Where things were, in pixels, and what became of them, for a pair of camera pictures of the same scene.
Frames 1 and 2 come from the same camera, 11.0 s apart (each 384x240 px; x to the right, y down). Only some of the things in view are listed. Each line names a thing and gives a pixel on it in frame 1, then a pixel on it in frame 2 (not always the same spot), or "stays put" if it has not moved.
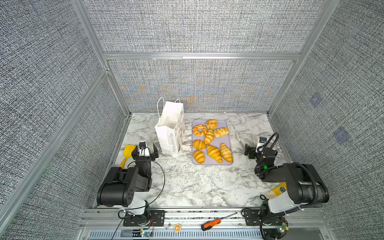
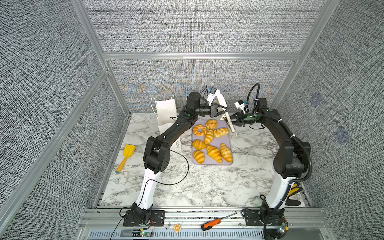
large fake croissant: (226, 153) stays put
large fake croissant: (214, 152) stays put
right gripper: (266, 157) to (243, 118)
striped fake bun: (199, 156) stays put
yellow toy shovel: (127, 153) stays put
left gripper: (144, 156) to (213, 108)
